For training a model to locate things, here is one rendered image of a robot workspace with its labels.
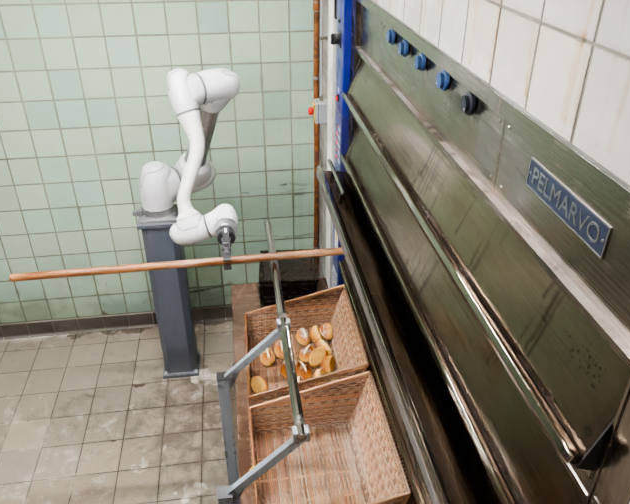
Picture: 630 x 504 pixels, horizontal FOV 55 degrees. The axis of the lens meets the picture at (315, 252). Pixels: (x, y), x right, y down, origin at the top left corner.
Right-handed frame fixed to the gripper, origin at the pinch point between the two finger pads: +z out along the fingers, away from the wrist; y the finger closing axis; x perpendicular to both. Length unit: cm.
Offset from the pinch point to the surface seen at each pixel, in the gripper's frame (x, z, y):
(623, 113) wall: -53, 132, -99
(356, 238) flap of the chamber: -44, 26, -21
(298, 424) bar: -17, 84, 2
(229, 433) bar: 4, 40, 51
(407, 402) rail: -40, 105, -24
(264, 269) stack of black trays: -16, -48, 37
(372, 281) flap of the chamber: -44, 52, -21
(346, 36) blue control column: -52, -40, -73
